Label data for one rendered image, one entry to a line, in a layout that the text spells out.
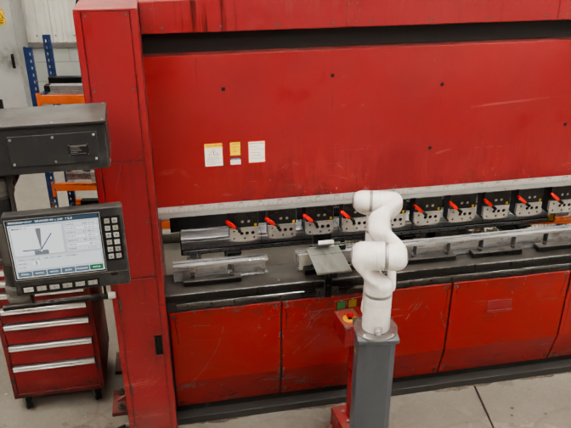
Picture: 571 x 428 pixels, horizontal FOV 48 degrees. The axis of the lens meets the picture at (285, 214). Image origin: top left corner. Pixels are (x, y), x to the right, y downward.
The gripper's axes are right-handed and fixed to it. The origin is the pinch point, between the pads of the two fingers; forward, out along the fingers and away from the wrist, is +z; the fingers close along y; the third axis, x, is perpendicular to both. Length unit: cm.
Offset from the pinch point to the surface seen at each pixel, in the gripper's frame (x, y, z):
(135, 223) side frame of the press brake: -108, -31, -58
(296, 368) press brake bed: -29, -23, 45
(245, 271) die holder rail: -53, -43, -12
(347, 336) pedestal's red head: -13.9, 6.2, 0.9
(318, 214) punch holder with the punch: -15, -40, -44
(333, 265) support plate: -12.7, -20.2, -24.3
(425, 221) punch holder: 44, -32, -35
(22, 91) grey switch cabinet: -188, -481, 29
